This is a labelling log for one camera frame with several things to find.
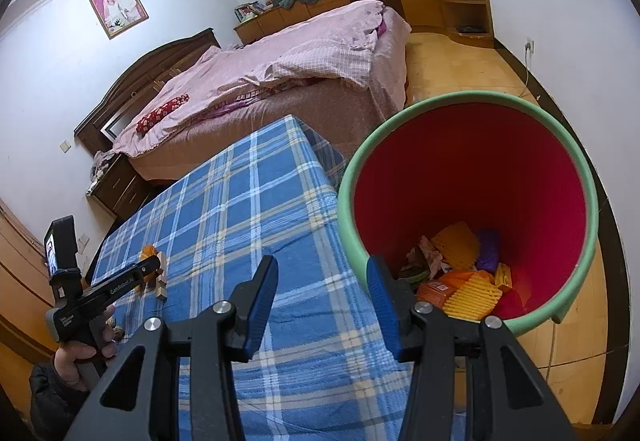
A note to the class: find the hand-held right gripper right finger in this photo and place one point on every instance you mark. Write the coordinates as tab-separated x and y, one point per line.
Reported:
382	306

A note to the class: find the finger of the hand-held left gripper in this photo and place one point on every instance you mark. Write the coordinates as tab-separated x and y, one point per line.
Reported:
147	271

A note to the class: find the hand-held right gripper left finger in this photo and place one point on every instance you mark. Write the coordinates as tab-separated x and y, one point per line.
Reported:
262	306

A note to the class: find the orange crinkly wrapper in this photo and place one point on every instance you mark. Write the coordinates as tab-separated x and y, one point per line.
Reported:
148	251

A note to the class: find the orange plastic bag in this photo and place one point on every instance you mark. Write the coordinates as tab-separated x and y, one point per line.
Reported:
435	293

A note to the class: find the yellow foam net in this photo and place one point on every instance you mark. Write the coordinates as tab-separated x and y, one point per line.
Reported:
455	246
472	296

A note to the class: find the red bin with green rim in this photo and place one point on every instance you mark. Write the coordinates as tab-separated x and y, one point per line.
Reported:
465	161

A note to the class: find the person's left forearm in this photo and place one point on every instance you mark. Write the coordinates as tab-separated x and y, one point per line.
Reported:
50	406

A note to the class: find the person's left hand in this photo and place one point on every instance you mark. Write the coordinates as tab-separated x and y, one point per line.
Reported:
75	366

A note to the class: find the small tan block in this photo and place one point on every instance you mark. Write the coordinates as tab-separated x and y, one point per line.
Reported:
161	290

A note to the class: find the wooden wardrobe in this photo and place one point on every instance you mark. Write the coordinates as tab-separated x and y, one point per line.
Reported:
22	271

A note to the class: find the crumpled pinkish paper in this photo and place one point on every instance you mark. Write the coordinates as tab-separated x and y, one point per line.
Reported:
425	256

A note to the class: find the dark wooden nightstand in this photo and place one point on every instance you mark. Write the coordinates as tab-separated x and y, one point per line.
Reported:
120	188

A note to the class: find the blue plaid tablecloth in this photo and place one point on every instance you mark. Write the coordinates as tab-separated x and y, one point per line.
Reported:
240	201

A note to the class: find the crumpled grey cloth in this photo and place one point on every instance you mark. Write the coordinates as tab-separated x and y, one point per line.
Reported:
102	168

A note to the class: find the purple packet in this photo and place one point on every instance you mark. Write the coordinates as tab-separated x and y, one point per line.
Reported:
488	248

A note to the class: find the yellow packet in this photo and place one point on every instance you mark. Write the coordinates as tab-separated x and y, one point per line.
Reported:
503	277

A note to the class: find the red floral pillow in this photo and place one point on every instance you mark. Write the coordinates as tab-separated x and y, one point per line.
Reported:
161	115

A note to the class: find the bed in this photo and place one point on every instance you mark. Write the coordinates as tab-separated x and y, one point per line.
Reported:
280	121

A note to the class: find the dark wooden headboard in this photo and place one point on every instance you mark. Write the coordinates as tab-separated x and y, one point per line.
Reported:
135	81

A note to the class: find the pink quilt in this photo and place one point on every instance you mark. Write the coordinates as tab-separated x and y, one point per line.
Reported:
300	56

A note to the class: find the row of books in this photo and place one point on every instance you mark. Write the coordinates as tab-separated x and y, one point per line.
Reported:
252	11

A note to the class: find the flat black device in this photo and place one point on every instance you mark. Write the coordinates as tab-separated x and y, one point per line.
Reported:
471	28

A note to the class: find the wall light switch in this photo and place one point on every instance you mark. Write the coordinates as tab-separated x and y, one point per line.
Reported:
65	146

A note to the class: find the framed wall photo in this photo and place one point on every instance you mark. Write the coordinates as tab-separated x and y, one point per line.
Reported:
119	9

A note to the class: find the wall socket with plug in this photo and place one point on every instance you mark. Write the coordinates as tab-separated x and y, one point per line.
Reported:
530	47

